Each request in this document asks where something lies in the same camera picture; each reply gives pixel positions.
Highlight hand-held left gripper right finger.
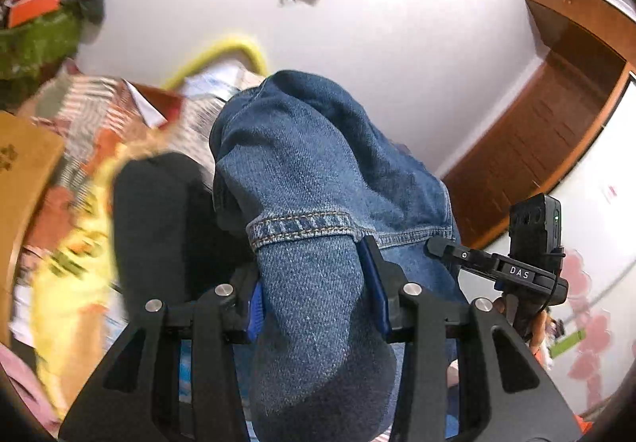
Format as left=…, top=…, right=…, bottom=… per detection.
left=358, top=237, right=582, bottom=442

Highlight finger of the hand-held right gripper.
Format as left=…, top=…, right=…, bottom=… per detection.
left=425, top=236, right=500, bottom=282

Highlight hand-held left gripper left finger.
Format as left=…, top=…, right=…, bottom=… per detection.
left=58, top=266, right=265, bottom=442

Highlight blue denim jacket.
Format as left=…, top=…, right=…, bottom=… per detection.
left=209, top=69, right=470, bottom=442

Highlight person's right hand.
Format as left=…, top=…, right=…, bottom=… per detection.
left=493, top=297, right=550, bottom=359

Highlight brown wooden door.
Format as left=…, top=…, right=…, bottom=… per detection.
left=440, top=0, right=636, bottom=249

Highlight black garment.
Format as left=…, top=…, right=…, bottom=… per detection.
left=112, top=151, right=259, bottom=308

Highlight pink cloth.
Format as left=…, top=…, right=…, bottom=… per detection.
left=0, top=343, right=60, bottom=438

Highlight striped orange cloth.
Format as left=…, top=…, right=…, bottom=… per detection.
left=17, top=67, right=224, bottom=244

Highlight yellow hoop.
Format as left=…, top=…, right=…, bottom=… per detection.
left=161, top=35, right=269, bottom=92

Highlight green box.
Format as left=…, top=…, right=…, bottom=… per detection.
left=0, top=10, right=83, bottom=80

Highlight orange box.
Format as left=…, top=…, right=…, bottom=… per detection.
left=7, top=0, right=63, bottom=28

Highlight pink heart wall stickers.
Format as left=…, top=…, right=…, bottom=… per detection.
left=561, top=248, right=614, bottom=403

